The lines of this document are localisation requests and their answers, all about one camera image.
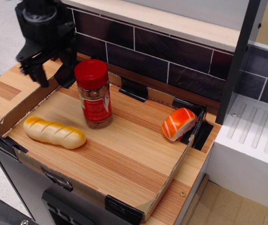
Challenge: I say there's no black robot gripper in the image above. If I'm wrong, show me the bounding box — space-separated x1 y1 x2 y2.
15 9 77 88

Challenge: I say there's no red-capped basil spice bottle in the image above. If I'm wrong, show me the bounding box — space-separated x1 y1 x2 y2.
75 59 113 129

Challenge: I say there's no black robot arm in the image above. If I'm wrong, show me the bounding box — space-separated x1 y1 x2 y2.
15 0 77 89

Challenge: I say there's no toy bread loaf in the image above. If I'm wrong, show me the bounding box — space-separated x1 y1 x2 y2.
23 116 86 150

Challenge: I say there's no light wooden shelf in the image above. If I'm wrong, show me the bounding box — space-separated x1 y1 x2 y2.
62 0 240 53

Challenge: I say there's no toy salmon nigiri sushi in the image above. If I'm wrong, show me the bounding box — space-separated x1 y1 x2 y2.
161 108 198 142

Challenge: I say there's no black toy oven front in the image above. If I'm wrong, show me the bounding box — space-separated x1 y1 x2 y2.
41 189 115 225

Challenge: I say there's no white toy sink drainboard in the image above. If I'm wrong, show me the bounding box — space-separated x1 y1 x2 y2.
207 95 268 199

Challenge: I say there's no dark grey vertical post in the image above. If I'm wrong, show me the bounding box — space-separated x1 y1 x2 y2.
215 0 260 125

